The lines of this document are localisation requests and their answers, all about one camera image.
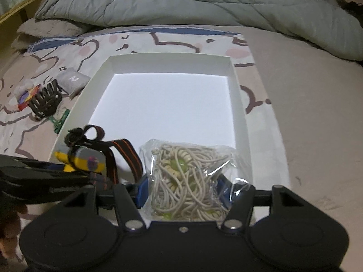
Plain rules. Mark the grey curtain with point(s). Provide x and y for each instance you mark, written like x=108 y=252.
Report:
x=7 y=5

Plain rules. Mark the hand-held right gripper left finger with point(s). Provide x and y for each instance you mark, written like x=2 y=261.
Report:
x=141 y=191

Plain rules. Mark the white fluffy bow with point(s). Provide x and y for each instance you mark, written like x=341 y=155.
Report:
x=24 y=86

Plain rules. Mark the beige fleece blanket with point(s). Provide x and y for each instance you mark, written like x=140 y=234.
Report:
x=45 y=29

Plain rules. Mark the grey packet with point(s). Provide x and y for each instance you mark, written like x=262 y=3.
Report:
x=72 y=80

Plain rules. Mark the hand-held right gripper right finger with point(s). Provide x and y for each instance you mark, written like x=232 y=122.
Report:
x=224 y=192

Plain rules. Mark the green clip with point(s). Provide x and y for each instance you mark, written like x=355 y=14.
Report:
x=59 y=121

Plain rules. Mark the red colourful card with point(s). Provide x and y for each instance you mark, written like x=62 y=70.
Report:
x=27 y=97

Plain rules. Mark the person's left hand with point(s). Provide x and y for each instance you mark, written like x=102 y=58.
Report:
x=10 y=223

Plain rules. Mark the grey duvet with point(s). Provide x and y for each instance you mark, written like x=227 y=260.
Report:
x=198 y=5

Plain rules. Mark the wooden headboard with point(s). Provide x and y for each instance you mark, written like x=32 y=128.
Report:
x=11 y=15

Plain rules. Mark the black hair claw clip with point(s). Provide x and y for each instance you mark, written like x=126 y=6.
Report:
x=45 y=102

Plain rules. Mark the printed bear blanket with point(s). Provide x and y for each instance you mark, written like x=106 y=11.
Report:
x=85 y=51

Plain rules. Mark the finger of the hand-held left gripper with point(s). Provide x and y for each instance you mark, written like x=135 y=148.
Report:
x=31 y=163
x=42 y=185

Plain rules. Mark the beige bed sheet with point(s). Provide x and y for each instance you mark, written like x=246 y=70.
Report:
x=312 y=119

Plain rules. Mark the white cardboard box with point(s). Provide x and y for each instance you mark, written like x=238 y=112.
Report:
x=170 y=104

